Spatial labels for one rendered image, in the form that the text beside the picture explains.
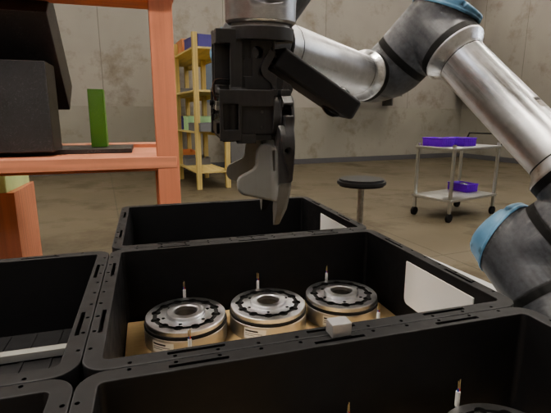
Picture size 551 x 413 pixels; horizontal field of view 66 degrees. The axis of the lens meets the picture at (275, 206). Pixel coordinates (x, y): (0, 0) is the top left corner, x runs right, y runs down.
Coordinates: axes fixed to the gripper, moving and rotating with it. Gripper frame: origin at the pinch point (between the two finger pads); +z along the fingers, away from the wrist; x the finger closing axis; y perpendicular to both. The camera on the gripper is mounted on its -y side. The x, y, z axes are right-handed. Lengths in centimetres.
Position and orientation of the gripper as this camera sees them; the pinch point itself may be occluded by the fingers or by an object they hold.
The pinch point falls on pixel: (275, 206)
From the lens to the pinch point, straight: 51.7
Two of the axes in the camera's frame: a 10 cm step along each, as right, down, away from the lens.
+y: -9.6, 0.6, -2.7
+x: 2.7, 2.9, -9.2
